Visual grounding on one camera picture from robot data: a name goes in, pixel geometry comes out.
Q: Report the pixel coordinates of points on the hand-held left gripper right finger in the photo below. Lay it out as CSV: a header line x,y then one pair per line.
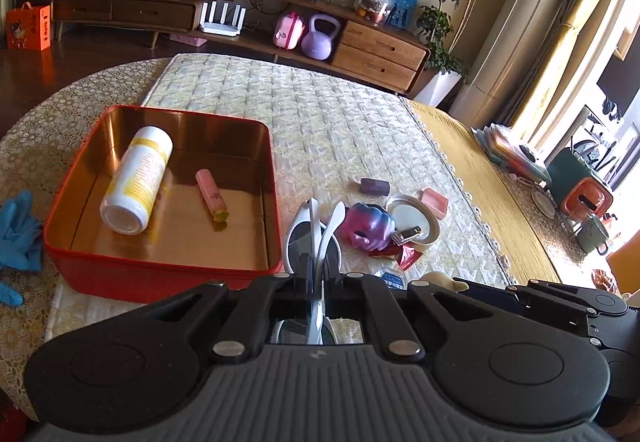
x,y
328,284

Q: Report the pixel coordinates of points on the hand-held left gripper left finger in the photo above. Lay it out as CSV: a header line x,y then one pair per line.
x,y
301,284

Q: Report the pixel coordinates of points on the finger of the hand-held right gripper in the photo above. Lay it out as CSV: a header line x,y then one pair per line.
x,y
550,299

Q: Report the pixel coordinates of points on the white sunglasses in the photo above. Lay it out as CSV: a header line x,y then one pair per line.
x,y
312,232

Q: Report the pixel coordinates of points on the purple fist figurine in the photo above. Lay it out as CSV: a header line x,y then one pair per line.
x,y
367,224

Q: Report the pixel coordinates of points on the red foil wrapper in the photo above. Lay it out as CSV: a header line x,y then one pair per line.
x,y
400,256

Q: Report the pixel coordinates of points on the round white compact case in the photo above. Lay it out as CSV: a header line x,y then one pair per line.
x,y
420,217

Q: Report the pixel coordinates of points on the small pink box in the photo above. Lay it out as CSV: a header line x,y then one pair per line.
x,y
435,202

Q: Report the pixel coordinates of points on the red metal tin box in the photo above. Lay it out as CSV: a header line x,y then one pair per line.
x,y
165,242

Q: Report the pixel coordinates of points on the small blue packet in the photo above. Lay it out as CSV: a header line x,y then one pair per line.
x,y
392,278

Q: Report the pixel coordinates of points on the green mug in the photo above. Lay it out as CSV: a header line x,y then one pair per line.
x,y
592,232

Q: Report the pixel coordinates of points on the small purple box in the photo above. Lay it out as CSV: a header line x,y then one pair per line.
x,y
374,186

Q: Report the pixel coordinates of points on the pink lip balm tube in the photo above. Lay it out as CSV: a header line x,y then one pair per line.
x,y
211,194

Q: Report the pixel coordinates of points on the stack of books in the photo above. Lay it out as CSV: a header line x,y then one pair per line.
x,y
510,152

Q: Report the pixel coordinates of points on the white and yellow bottle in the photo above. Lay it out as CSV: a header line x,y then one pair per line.
x,y
135,182

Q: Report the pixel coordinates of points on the wooden media cabinet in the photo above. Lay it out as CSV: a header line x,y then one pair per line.
x,y
380,55

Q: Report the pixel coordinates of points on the purple kettlebell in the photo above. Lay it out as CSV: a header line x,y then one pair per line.
x,y
320,42

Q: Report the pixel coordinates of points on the yellow curtain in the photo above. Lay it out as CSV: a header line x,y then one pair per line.
x,y
580,37

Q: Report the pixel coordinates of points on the flat pink box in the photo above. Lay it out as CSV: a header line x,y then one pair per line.
x,y
189,40

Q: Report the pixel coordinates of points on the white router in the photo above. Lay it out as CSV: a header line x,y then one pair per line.
x,y
222,20

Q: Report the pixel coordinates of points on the white standing air conditioner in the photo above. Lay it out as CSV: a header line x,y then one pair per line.
x,y
520,22

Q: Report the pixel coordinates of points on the blue gift bag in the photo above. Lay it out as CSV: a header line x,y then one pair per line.
x,y
404,10

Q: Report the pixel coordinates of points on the clear plastic snack bag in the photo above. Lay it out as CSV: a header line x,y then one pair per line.
x,y
372,2

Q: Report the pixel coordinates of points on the blue rubber glove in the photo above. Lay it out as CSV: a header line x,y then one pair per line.
x,y
20,232
7,294

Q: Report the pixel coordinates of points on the lace patterned tablecloth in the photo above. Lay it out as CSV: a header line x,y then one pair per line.
x,y
30,142

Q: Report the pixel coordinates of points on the orange gift box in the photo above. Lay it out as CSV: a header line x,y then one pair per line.
x,y
27,30

